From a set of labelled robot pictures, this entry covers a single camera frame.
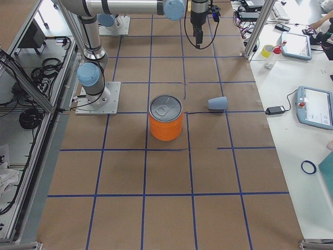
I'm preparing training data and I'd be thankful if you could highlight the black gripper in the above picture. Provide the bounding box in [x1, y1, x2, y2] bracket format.
[190, 0, 209, 49]

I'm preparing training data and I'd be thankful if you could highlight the light blue cup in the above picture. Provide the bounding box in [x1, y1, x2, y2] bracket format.
[208, 96, 228, 110]

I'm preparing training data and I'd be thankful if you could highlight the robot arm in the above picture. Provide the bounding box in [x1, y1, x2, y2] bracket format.
[77, 16, 110, 107]
[59, 1, 221, 54]

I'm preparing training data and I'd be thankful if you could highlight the yellow tape roll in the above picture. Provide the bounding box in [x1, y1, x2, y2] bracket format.
[261, 45, 274, 58]

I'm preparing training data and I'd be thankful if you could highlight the black smartphone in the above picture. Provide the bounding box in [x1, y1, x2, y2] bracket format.
[274, 23, 290, 32]

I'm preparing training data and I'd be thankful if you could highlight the red capped bottle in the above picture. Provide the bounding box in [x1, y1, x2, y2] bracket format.
[272, 43, 285, 55]

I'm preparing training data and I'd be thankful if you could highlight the orange can with grey lid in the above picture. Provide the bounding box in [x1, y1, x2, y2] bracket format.
[149, 94, 184, 141]

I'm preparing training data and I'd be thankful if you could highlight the far teach pendant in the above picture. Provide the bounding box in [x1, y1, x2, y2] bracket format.
[279, 31, 312, 60]

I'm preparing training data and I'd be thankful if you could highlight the teach pendant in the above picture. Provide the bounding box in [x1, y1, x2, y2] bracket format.
[279, 31, 312, 60]
[296, 86, 332, 130]

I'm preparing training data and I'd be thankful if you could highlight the black power adapter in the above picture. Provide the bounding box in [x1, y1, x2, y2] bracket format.
[265, 106, 286, 115]

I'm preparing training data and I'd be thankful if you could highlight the near teach pendant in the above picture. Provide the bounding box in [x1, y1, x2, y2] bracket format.
[296, 86, 332, 130]

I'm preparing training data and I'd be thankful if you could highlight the aluminium frame post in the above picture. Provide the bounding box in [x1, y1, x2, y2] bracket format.
[243, 0, 275, 59]

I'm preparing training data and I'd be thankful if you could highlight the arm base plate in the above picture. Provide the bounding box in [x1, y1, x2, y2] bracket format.
[75, 82, 121, 115]
[97, 14, 131, 36]

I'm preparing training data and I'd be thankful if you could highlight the blue tape ring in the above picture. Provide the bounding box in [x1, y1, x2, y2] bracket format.
[301, 160, 318, 175]

